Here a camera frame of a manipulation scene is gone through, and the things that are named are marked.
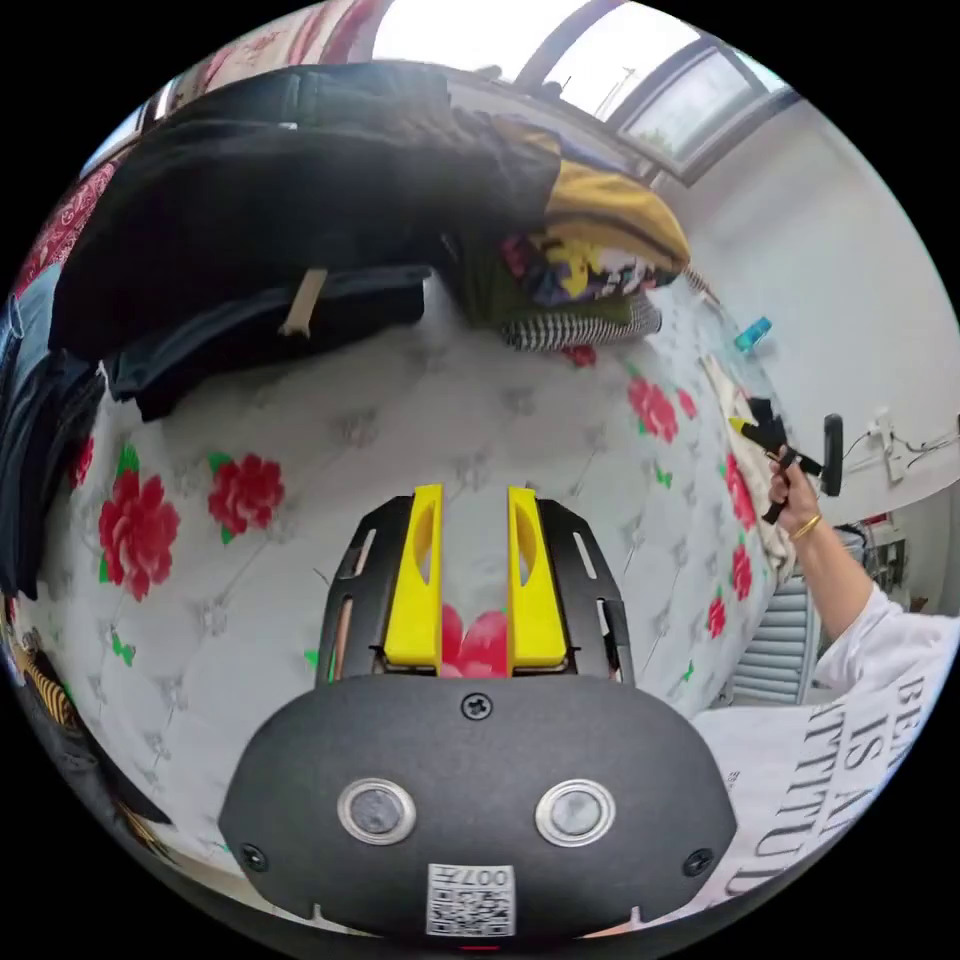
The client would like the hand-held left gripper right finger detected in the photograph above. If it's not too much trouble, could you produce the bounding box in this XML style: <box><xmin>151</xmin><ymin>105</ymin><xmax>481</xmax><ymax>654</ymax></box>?
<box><xmin>506</xmin><ymin>485</ymin><xmax>569</xmax><ymax>670</ymax></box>

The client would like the person's body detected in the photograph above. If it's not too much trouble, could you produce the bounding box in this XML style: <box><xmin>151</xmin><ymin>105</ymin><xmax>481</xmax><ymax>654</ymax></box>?
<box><xmin>689</xmin><ymin>584</ymin><xmax>960</xmax><ymax>910</ymax></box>

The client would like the grey slatted panel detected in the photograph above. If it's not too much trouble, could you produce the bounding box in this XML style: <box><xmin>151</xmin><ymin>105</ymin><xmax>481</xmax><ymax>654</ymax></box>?
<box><xmin>728</xmin><ymin>577</ymin><xmax>820</xmax><ymax>706</ymax></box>

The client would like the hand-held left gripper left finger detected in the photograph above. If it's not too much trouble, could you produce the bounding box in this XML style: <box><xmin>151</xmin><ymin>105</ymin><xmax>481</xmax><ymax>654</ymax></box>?
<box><xmin>383</xmin><ymin>484</ymin><xmax>445</xmax><ymax>670</ymax></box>

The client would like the bed with floral quilt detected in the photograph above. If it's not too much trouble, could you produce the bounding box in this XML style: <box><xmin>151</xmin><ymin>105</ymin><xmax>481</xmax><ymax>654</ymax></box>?
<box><xmin>29</xmin><ymin>281</ymin><xmax>796</xmax><ymax>879</ymax></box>

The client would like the heap of dark blue clothes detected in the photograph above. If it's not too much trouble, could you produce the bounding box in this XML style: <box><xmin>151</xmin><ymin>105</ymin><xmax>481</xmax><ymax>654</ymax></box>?
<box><xmin>0</xmin><ymin>262</ymin><xmax>108</xmax><ymax>601</ymax></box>

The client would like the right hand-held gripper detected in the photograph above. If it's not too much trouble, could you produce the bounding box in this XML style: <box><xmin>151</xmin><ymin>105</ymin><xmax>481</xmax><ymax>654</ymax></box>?
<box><xmin>728</xmin><ymin>397</ymin><xmax>825</xmax><ymax>526</ymax></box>

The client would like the beige cloth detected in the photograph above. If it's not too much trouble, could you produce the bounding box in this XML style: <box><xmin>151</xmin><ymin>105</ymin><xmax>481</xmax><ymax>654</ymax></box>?
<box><xmin>698</xmin><ymin>353</ymin><xmax>798</xmax><ymax>586</ymax></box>

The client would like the window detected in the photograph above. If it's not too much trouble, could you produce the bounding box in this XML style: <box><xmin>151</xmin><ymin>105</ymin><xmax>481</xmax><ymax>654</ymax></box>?
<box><xmin>373</xmin><ymin>0</ymin><xmax>798</xmax><ymax>189</ymax></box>

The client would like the red patterned curtain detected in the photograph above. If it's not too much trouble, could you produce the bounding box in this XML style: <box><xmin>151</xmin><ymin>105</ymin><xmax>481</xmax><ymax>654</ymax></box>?
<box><xmin>179</xmin><ymin>0</ymin><xmax>393</xmax><ymax>99</ymax></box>

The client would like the red patterned cloth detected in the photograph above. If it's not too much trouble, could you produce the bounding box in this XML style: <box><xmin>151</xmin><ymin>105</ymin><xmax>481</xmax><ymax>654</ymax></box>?
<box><xmin>13</xmin><ymin>161</ymin><xmax>118</xmax><ymax>298</ymax></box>

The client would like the pile of dark clothes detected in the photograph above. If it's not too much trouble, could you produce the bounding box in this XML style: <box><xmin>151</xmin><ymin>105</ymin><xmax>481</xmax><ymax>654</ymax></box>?
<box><xmin>48</xmin><ymin>63</ymin><xmax>564</xmax><ymax>423</ymax></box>

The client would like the person's right forearm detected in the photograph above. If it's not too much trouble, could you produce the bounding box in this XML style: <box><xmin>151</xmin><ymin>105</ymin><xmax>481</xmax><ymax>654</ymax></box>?
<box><xmin>788</xmin><ymin>514</ymin><xmax>880</xmax><ymax>648</ymax></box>

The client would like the white wall socket with cables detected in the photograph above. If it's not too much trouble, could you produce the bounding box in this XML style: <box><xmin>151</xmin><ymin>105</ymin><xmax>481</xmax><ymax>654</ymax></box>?
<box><xmin>862</xmin><ymin>408</ymin><xmax>960</xmax><ymax>485</ymax></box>

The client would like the person's right hand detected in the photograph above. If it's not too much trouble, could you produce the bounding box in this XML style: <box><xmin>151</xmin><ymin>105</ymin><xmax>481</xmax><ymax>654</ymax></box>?
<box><xmin>767</xmin><ymin>445</ymin><xmax>823</xmax><ymax>538</ymax></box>

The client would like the black yellow striped garment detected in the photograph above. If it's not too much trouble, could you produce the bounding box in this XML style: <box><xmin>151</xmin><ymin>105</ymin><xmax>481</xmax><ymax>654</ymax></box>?
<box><xmin>0</xmin><ymin>592</ymin><xmax>178</xmax><ymax>849</ymax></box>

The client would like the pile of colourful clothes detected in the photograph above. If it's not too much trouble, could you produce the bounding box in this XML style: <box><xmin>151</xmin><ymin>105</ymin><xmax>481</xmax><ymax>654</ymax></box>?
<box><xmin>457</xmin><ymin>161</ymin><xmax>693</xmax><ymax>354</ymax></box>

